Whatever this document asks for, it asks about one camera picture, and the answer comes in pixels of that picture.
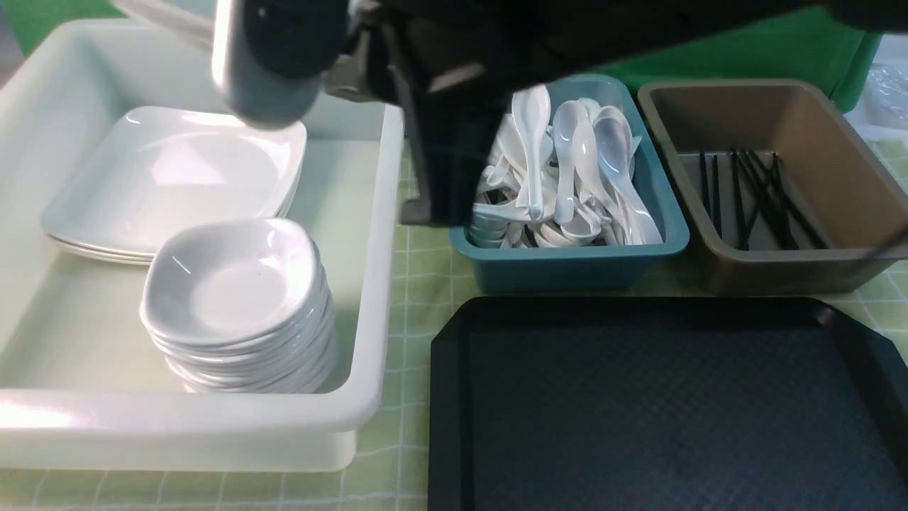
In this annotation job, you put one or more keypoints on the white ceramic soup spoon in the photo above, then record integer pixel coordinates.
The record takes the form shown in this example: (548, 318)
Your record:
(530, 110)

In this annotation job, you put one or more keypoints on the small white square bowl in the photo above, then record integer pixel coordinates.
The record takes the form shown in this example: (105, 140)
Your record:
(228, 282)

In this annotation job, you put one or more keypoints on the white spoon centre upright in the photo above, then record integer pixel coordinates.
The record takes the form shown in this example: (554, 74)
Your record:
(564, 124)

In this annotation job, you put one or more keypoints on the brown plastic bin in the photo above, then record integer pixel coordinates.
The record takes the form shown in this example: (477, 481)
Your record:
(846, 211)

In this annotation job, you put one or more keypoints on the green checkered tablecloth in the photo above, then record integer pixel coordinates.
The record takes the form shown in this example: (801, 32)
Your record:
(389, 472)

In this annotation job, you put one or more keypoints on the large white plastic tub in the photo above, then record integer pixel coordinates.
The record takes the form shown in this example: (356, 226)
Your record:
(83, 386)

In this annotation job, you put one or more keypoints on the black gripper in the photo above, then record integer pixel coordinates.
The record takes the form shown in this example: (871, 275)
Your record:
(440, 106)

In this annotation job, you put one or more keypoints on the teal plastic bin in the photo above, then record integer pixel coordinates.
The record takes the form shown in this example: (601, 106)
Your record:
(588, 268)

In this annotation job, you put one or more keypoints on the large white square plate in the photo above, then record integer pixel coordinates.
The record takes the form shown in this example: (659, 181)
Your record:
(189, 20)

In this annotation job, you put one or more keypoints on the black serving tray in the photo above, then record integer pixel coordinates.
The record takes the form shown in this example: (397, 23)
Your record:
(664, 403)

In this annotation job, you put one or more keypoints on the clear grey spoon right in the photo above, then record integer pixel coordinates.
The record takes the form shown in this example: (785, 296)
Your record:
(614, 141)

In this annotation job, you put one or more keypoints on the top white bowl of stack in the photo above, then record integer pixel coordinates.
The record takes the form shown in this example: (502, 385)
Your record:
(303, 326)

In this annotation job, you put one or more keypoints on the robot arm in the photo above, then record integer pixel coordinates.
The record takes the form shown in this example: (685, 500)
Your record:
(270, 55)

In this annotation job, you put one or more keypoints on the top white plate in tub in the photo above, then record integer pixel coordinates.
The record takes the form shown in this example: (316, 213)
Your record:
(162, 170)

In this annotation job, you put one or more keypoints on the black chopstick gold tip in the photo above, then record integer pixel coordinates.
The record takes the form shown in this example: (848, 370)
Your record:
(788, 240)

